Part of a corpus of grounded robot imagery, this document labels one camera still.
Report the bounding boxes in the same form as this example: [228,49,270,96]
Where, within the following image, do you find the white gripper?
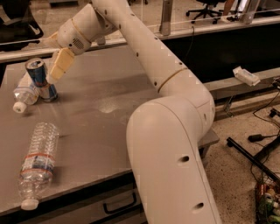
[43,19,91,81]

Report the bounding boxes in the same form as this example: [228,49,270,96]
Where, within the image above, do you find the redbull can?
[25,58,58,102]

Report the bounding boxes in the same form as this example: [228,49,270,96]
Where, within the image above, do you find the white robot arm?
[44,0,221,224]

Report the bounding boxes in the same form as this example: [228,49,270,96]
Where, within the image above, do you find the white label plastic bottle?
[13,73,39,113]

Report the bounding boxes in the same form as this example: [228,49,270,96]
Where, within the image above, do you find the clear plastic water bottle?
[18,122,60,211]

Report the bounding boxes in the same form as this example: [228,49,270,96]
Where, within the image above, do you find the black office chair left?
[0,0,44,52]

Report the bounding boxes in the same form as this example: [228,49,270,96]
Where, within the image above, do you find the black office chair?
[185,0,226,25]
[0,0,44,52]

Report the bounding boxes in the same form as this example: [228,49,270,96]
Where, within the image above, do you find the black office chair right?
[185,0,226,25]

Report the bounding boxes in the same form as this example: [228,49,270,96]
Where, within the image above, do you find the white tissue packet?
[233,66,260,87]

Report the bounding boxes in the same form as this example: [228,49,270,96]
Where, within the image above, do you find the black stand leg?
[227,137,280,184]

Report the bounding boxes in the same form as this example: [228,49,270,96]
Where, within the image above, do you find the black power adapter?
[248,134,264,143]

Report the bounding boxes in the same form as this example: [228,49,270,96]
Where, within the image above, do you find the left metal bracket post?
[96,36,106,46]

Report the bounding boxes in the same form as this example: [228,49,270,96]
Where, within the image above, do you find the metal bracket post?
[159,0,173,36]
[241,0,260,25]
[96,36,106,46]

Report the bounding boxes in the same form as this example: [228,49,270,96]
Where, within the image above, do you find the middle metal bracket post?
[159,0,173,36]

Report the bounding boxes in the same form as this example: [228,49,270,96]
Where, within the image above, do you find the black cable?
[183,25,196,60]

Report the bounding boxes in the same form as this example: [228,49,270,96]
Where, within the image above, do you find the black drawer handle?
[102,192,137,214]

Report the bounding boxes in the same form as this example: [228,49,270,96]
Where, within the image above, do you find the right metal bracket post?
[241,0,260,25]

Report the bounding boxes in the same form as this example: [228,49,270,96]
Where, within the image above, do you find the wire basket of items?
[255,181,280,224]

